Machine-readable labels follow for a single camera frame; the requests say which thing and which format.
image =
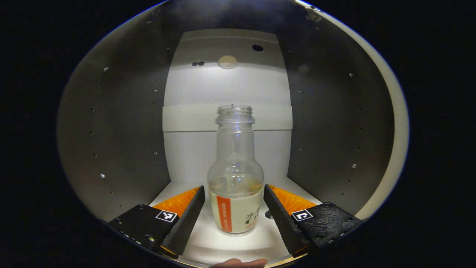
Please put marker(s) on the dark grey cabinet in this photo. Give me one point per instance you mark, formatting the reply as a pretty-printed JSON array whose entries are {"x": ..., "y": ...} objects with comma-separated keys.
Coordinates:
[{"x": 122, "y": 130}]

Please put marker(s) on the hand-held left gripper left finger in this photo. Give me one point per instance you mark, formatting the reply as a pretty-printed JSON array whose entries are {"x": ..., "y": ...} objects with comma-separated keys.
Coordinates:
[{"x": 187, "y": 223}]

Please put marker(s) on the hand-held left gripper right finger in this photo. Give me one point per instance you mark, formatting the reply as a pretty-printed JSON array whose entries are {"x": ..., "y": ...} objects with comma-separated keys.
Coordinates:
[{"x": 279, "y": 219}]

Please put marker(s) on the clear glass bottle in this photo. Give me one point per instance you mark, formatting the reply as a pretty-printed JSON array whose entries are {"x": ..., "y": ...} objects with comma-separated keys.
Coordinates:
[{"x": 236, "y": 208}]

